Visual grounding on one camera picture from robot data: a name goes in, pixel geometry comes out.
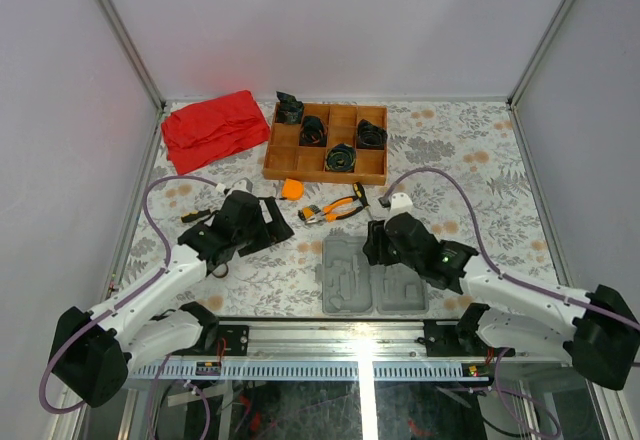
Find orange handled pliers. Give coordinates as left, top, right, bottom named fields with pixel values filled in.
left=317, top=195, right=363, bottom=223

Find grey plastic tool case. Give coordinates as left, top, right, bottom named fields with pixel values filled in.
left=316, top=235, right=429, bottom=317

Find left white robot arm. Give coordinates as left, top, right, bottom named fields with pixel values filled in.
left=47, top=190, right=294, bottom=408

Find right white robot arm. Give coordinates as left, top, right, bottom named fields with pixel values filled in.
left=363, top=213, right=639, bottom=391

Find orange hex key set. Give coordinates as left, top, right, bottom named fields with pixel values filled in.
left=298, top=205, right=322, bottom=225

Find orange tape measure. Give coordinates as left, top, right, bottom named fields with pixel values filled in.
left=275, top=178, right=305, bottom=201

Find black yellow flat screwdriver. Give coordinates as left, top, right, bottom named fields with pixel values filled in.
left=180, top=209, right=217, bottom=224

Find black yellow phillips screwdriver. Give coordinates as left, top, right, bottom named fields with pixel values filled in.
left=353, top=182, right=370, bottom=209

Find wooden compartment tray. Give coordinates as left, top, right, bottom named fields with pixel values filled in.
left=262, top=103, right=389, bottom=186

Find rolled dark belt bottom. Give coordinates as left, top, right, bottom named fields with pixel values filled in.
left=325, top=143, right=357, bottom=173

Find rolled dark belt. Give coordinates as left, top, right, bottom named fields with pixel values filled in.
left=325, top=143, right=357, bottom=173
left=356, top=119, right=388, bottom=150
left=299, top=115, right=328, bottom=147

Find red folded cloth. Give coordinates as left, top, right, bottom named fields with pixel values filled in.
left=161, top=90, right=270, bottom=175

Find rolled dark belt upper left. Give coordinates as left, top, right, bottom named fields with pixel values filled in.
left=299, top=115, right=328, bottom=147

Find rolled dark belt right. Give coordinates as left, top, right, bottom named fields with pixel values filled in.
left=356, top=119, right=388, bottom=150

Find rolled dark belt outside tray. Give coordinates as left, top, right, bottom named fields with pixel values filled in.
left=275, top=91, right=304, bottom=125

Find aluminium mounting rail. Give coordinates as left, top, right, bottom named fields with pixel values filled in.
left=124, top=319, right=614, bottom=362

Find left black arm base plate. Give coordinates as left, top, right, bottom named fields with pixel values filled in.
left=202, top=324, right=250, bottom=361

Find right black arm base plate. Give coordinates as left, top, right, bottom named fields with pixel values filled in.
left=414, top=319, right=505, bottom=358

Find white slotted cable duct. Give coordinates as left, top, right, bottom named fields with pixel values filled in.
left=130, top=358, right=489, bottom=382

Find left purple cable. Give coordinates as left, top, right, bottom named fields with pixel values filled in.
left=38, top=176, right=231, bottom=414

